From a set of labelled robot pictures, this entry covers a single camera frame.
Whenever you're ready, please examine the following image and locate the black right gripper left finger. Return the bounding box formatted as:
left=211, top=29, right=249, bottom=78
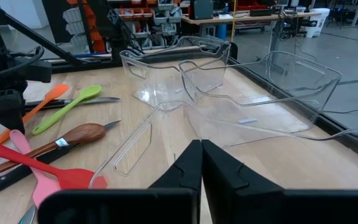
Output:
left=37, top=139, right=203, bottom=224

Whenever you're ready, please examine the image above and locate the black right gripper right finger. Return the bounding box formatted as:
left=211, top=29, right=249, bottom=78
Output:
left=201, top=139, right=358, bottom=224

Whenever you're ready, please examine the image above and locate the orange silicone spoon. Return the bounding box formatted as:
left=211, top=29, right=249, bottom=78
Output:
left=0, top=83, right=70, bottom=145

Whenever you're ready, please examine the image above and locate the black handle kitchen knife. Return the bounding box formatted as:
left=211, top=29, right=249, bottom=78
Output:
left=0, top=119, right=122, bottom=193
left=17, top=204, right=38, bottom=224

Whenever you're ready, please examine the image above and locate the brown wooden spoon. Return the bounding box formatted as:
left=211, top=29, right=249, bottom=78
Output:
left=0, top=123, right=108, bottom=182

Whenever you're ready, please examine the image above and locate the light green silicone spoon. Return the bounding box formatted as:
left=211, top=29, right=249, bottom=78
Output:
left=31, top=85, right=103, bottom=136

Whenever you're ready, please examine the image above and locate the pink silicone spatula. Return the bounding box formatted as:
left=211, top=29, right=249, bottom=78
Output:
left=9, top=129, right=62, bottom=208

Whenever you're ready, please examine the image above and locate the red silicone spatula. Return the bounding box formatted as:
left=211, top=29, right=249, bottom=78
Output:
left=0, top=139, right=109, bottom=190

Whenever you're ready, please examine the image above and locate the black riveted handle knife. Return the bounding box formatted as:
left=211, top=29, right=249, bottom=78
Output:
left=23, top=96, right=121, bottom=110

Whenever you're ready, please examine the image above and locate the clear plastic bin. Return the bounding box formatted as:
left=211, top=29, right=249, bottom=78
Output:
left=178, top=50, right=344, bottom=135
left=119, top=35, right=232, bottom=109
left=88, top=98, right=358, bottom=190

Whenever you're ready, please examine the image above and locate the blue cylinder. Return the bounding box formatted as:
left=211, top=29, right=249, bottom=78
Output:
left=215, top=23, right=229, bottom=40

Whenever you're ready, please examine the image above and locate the parts shelf with orange bins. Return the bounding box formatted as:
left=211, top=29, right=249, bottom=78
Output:
left=42, top=0, right=183, bottom=55

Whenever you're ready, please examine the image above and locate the wooden workbench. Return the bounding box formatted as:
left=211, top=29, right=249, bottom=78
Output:
left=180, top=11, right=323, bottom=54

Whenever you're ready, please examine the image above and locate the dark grey box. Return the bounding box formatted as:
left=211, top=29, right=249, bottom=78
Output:
left=190, top=0, right=214, bottom=21

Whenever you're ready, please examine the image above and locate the white trash bin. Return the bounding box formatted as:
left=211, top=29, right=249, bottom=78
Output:
left=304, top=7, right=331, bottom=39

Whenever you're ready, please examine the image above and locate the black floor cable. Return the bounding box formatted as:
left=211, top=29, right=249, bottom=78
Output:
left=321, top=104, right=358, bottom=114

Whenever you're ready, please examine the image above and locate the yellow vertical cord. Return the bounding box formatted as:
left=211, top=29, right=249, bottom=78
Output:
left=230, top=0, right=238, bottom=43

